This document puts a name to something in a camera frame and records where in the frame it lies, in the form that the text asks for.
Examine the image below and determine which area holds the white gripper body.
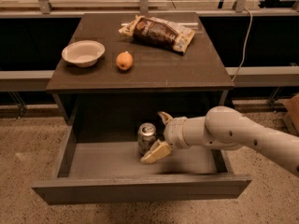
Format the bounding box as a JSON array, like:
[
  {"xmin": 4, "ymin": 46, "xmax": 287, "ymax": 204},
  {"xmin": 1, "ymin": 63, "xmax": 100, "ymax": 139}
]
[{"xmin": 164, "ymin": 117, "xmax": 190, "ymax": 149}]

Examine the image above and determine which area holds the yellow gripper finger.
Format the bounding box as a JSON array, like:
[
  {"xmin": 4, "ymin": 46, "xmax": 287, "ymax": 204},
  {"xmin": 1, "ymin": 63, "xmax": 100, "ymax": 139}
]
[
  {"xmin": 157, "ymin": 111, "xmax": 173, "ymax": 125},
  {"xmin": 140, "ymin": 140, "xmax": 172, "ymax": 164}
]

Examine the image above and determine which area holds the silver 7up soda can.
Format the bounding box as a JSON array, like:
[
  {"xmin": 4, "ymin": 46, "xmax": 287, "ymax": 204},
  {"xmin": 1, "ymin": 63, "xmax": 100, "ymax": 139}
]
[{"xmin": 137, "ymin": 123, "xmax": 156, "ymax": 155}]

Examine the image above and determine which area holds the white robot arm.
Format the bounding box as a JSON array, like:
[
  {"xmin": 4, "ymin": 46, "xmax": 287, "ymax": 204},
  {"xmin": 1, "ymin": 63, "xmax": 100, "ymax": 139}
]
[{"xmin": 141, "ymin": 105, "xmax": 299, "ymax": 176}]

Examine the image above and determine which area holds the dark grey counter cabinet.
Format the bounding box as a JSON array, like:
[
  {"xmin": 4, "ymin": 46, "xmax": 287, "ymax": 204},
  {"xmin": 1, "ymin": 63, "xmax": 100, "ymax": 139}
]
[{"xmin": 47, "ymin": 13, "xmax": 234, "ymax": 118}]

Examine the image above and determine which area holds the open grey top drawer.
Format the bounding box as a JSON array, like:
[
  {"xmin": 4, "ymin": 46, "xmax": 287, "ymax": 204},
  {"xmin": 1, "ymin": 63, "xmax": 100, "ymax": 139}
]
[{"xmin": 32, "ymin": 109, "xmax": 251, "ymax": 204}]

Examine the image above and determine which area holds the orange fruit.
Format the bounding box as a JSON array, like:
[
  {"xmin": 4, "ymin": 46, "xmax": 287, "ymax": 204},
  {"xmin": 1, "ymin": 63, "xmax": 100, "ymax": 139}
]
[{"xmin": 116, "ymin": 51, "xmax": 133, "ymax": 71}]

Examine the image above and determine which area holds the brown chip bag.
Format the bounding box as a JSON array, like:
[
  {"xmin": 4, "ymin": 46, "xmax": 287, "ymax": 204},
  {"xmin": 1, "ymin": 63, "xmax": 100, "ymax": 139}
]
[{"xmin": 119, "ymin": 16, "xmax": 195, "ymax": 54}]

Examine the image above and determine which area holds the white paper bowl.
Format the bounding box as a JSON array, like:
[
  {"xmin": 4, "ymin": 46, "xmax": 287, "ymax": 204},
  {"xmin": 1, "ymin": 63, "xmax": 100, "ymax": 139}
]
[{"xmin": 62, "ymin": 40, "xmax": 106, "ymax": 67}]

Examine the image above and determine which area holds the white cable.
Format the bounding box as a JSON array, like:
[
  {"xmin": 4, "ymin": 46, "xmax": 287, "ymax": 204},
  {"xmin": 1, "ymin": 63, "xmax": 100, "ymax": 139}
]
[{"xmin": 231, "ymin": 7, "xmax": 254, "ymax": 83}]

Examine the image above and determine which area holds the metal railing frame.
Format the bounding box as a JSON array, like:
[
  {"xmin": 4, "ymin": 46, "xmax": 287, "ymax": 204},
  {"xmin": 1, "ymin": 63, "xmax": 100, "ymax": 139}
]
[{"xmin": 0, "ymin": 0, "xmax": 299, "ymax": 18}]

